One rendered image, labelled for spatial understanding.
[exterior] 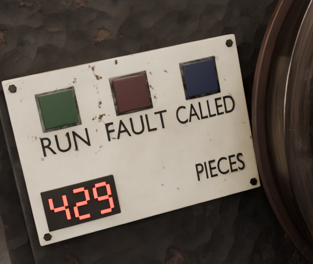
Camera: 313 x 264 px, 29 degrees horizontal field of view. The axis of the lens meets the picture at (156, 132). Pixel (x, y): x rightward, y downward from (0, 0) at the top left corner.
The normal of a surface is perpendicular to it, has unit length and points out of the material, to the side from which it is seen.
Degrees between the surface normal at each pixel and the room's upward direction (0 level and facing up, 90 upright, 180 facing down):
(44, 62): 90
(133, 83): 90
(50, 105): 90
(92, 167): 90
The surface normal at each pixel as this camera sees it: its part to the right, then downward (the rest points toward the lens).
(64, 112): 0.25, 0.11
